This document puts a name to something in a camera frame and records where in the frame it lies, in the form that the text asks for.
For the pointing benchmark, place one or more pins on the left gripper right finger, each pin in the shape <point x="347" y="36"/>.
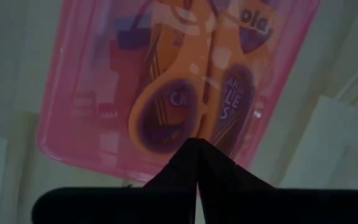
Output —
<point x="225" y="193"/>

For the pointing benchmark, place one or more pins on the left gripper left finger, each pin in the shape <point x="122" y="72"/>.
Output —
<point x="179" y="186"/>

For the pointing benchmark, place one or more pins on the pink translucent plastic pencil case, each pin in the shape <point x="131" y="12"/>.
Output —
<point x="82" y="93"/>

